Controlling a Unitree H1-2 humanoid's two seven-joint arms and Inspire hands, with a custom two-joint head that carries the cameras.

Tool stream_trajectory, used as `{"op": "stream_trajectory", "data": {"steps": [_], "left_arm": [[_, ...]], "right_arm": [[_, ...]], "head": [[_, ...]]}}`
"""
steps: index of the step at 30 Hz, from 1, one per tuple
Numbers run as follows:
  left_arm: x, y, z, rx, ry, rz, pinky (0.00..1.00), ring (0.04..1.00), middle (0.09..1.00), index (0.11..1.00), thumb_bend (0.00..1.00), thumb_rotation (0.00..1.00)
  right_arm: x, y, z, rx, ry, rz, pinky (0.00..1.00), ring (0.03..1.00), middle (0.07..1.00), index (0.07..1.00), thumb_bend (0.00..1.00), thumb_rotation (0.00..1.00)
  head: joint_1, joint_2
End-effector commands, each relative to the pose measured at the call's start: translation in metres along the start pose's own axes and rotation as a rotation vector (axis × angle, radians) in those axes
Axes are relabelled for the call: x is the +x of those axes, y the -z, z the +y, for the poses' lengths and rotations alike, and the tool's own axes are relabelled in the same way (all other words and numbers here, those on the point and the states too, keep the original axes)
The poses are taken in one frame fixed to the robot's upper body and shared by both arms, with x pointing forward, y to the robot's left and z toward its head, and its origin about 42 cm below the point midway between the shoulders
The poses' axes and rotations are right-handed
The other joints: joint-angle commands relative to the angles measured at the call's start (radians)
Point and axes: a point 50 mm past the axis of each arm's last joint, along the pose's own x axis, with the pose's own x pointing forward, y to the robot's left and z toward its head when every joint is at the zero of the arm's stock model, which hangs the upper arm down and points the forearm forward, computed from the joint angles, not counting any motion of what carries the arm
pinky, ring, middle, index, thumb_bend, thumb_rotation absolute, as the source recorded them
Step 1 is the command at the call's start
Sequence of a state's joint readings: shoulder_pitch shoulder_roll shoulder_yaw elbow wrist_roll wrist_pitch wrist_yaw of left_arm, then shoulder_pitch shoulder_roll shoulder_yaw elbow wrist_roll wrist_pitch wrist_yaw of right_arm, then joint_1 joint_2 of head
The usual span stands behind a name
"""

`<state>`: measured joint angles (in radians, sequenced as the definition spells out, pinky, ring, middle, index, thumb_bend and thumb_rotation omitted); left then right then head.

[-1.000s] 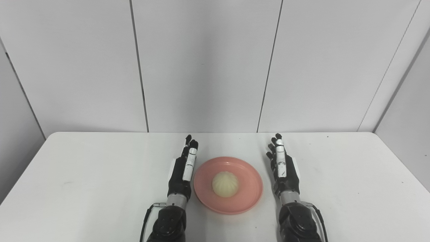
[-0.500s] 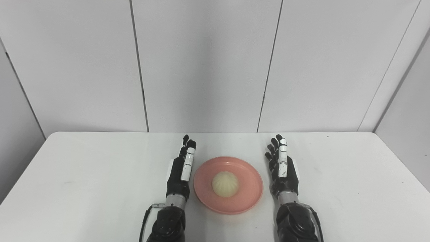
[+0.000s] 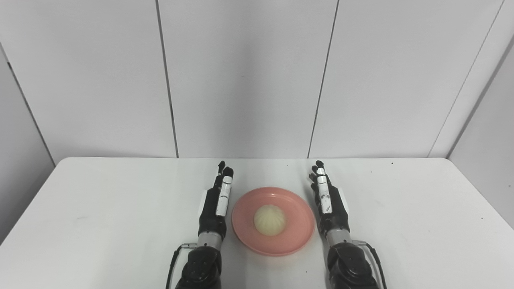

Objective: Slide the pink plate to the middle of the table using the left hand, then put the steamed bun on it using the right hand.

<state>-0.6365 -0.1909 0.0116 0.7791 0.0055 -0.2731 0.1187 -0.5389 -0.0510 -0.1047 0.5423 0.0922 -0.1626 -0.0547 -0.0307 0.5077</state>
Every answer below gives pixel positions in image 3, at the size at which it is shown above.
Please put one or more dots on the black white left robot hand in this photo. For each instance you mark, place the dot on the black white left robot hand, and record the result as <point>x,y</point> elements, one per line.
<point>211,218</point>

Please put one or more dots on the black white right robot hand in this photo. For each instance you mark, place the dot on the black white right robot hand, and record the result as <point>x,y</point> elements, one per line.
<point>335,212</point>

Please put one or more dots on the pink round plate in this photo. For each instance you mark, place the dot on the pink round plate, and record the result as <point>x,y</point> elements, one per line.
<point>293,237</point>

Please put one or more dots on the cream steamed bun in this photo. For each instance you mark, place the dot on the cream steamed bun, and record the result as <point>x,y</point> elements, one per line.
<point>270,220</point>

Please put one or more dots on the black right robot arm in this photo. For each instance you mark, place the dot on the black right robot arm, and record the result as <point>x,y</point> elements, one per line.
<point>349,267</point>

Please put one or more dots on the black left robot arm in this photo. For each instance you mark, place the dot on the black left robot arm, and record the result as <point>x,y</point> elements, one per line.
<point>200,267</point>

